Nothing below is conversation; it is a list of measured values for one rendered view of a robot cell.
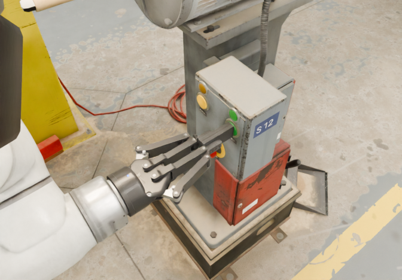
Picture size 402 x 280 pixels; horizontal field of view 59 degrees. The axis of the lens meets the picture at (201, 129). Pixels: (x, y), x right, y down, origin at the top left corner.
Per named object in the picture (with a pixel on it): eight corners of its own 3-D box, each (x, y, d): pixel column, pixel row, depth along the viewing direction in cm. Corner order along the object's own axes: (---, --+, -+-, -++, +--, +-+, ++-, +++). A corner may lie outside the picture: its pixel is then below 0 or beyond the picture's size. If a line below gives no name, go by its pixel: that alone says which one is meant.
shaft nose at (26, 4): (32, 6, 62) (27, -7, 61) (37, 12, 61) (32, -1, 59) (21, 9, 62) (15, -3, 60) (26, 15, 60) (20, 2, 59)
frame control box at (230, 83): (250, 100, 101) (262, 20, 81) (308, 147, 89) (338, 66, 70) (180, 141, 91) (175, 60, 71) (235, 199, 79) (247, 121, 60)
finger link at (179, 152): (148, 183, 60) (143, 177, 61) (199, 150, 65) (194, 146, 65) (145, 170, 57) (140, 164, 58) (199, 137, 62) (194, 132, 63)
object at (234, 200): (258, 174, 150) (271, 114, 123) (279, 194, 143) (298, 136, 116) (212, 206, 140) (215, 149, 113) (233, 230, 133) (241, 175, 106)
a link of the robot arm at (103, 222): (103, 252, 55) (137, 230, 57) (90, 225, 48) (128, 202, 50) (78, 210, 60) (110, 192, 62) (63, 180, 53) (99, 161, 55)
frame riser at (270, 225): (218, 146, 200) (220, 115, 181) (300, 225, 168) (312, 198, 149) (140, 194, 179) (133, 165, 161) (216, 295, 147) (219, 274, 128)
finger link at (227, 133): (201, 141, 62) (203, 144, 61) (231, 123, 64) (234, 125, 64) (201, 152, 64) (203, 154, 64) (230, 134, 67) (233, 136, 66)
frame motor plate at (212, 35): (252, -32, 105) (253, -45, 103) (314, 0, 93) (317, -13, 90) (149, 6, 91) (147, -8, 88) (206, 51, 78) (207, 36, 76)
